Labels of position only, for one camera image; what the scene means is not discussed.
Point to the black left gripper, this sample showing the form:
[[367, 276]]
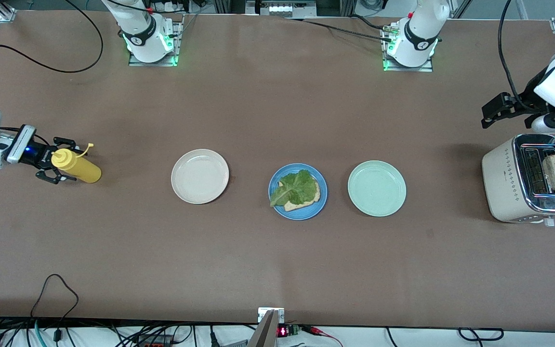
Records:
[[523, 105]]

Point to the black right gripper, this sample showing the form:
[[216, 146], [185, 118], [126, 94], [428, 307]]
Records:
[[41, 155]]

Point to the yellow mustard squeeze bottle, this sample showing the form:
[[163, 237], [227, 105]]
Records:
[[82, 169]]

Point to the green lettuce leaf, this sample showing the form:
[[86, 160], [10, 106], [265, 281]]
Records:
[[297, 188]]

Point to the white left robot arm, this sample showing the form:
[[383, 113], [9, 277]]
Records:
[[419, 43]]

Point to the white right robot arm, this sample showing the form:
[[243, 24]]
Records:
[[142, 43]]

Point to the light green plate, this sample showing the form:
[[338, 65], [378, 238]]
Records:
[[376, 188]]

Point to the beige plate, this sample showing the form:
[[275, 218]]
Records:
[[200, 176]]

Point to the blue plate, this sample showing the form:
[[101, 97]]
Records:
[[277, 180]]

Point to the beige chrome toaster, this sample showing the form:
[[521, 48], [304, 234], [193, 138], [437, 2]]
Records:
[[504, 188]]

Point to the silver box with lights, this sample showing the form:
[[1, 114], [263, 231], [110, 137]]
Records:
[[282, 8]]

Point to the red alligator clip lead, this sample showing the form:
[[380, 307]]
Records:
[[316, 330]]

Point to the circuit board with red display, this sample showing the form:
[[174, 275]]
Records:
[[283, 331]]

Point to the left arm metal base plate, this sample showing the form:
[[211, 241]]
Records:
[[403, 69]]

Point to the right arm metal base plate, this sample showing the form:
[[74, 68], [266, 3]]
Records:
[[179, 38]]

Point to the white metal bracket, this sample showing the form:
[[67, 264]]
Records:
[[261, 314]]

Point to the grey metal camera bar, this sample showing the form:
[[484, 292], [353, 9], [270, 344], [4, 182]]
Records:
[[265, 335]]

